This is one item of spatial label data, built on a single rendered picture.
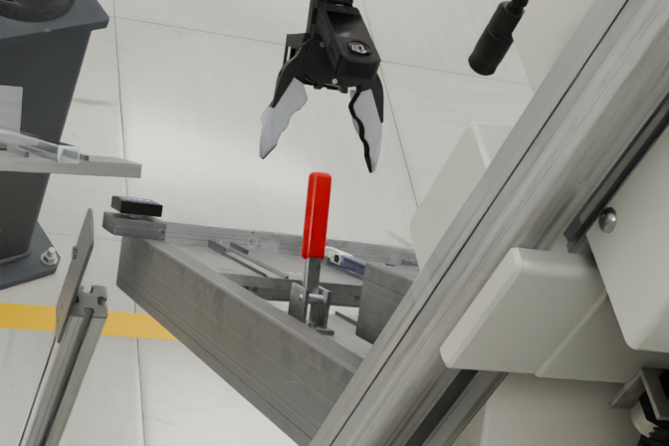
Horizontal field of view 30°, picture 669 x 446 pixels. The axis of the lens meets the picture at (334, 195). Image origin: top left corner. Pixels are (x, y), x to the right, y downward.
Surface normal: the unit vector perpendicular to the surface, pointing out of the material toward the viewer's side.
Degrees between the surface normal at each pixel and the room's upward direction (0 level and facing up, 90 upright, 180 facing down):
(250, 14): 0
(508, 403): 46
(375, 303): 90
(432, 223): 90
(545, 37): 90
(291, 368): 90
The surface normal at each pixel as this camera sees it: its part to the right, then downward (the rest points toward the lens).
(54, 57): 0.55, 0.72
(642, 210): -0.92, -0.11
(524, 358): 0.16, 0.75
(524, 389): 0.35, 0.10
